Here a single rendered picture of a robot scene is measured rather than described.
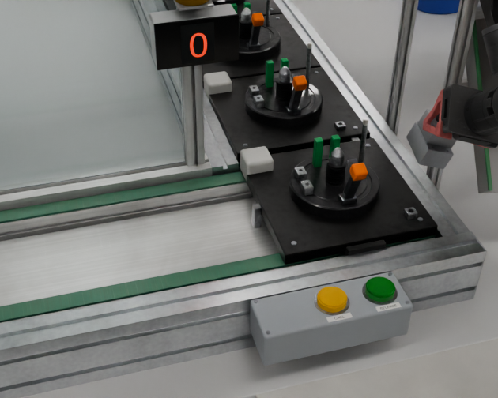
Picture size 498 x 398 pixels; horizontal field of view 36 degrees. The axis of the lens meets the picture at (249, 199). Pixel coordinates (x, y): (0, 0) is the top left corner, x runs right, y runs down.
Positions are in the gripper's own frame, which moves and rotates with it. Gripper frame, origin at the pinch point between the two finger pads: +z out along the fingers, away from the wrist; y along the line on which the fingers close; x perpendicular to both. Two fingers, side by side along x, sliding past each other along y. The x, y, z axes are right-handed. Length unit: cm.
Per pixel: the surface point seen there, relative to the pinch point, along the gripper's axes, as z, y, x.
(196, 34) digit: 8.9, 35.2, -8.0
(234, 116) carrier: 35.2, 19.3, -4.9
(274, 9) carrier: 61, 4, -38
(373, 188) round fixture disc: 11.0, 3.7, 8.3
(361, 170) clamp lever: 3.0, 10.5, 7.8
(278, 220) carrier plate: 14.0, 17.5, 15.3
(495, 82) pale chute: 3.7, -11.8, -10.3
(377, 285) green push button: 0.3, 7.8, 23.7
